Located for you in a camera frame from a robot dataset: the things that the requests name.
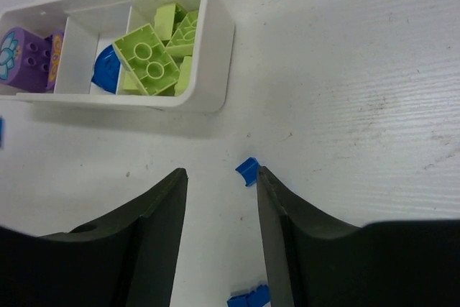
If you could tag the blue lego cluster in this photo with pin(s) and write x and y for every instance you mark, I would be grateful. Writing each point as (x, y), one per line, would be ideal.
(106, 70)

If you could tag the purple flower lego block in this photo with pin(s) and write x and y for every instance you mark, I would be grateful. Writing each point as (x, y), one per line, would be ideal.
(25, 60)

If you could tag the blue lego bit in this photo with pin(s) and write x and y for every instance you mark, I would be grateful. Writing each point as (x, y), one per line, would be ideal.
(258, 296)
(248, 170)

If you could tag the light green lego brick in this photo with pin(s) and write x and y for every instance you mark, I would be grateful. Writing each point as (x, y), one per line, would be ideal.
(167, 18)
(184, 77)

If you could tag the light green two-stud brick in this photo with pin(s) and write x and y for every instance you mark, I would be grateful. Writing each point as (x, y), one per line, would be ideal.
(144, 57)

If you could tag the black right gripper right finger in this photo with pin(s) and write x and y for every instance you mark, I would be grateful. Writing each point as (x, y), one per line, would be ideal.
(314, 259)

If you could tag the white three-compartment tray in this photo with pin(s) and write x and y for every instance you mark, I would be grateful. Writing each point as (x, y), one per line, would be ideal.
(91, 25)

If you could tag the small blue lego piece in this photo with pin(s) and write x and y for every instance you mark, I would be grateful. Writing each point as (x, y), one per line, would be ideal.
(1, 132)

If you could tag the light green lego slide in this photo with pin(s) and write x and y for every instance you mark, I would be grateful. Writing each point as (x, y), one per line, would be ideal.
(182, 42)

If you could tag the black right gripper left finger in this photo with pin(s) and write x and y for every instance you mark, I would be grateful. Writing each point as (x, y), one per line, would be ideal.
(126, 257)

